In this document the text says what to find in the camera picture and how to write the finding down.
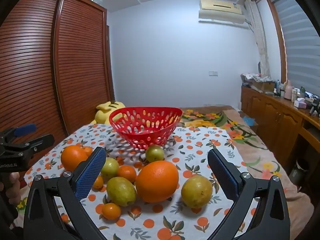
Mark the oval green fruit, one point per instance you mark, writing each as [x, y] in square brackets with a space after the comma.
[121, 192]

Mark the white wall socket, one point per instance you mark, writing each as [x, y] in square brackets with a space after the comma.
[213, 73]

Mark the white patterned curtain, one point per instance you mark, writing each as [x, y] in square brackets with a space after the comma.
[260, 42]

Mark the yellow plush toy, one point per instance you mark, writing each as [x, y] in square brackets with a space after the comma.
[102, 116]

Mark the wooden cabinet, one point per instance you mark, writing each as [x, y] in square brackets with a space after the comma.
[275, 115]

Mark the dark green thermos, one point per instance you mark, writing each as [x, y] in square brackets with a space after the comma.
[298, 172]

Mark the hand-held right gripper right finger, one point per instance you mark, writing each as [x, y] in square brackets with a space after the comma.
[225, 175]

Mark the pink bottle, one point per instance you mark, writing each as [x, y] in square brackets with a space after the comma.
[288, 92]

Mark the cardboard box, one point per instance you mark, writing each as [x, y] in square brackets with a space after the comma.
[262, 85]

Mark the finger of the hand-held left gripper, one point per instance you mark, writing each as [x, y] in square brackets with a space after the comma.
[25, 129]
[40, 142]

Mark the floral blanket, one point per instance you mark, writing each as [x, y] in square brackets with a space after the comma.
[250, 140]

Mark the medium orange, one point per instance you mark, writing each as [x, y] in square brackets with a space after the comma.
[72, 158]

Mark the large orange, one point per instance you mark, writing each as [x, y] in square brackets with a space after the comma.
[157, 181]

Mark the person's left forearm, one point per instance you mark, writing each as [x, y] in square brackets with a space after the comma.
[5, 220]

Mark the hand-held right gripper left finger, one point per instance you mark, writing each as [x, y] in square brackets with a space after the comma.
[91, 172]

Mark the wall air conditioner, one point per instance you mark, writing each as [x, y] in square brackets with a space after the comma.
[220, 17]

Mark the medium tangerine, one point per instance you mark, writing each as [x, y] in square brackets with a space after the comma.
[127, 173]

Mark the blue bag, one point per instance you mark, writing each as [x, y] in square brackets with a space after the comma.
[250, 121]

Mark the large yellow-green fruit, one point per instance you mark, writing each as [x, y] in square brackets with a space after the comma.
[196, 192]

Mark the pink tissue box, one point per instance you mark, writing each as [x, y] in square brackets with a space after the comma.
[300, 104]

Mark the red perforated plastic basket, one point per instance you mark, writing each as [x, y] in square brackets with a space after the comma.
[150, 108]

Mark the brown louvered wardrobe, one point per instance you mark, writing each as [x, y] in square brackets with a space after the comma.
[80, 67]

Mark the round green fruit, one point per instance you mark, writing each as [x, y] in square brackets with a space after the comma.
[110, 167]
[154, 153]

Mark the striped window blind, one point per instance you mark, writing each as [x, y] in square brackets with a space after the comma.
[300, 55]

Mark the person's left hand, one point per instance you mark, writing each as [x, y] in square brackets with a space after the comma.
[12, 187]

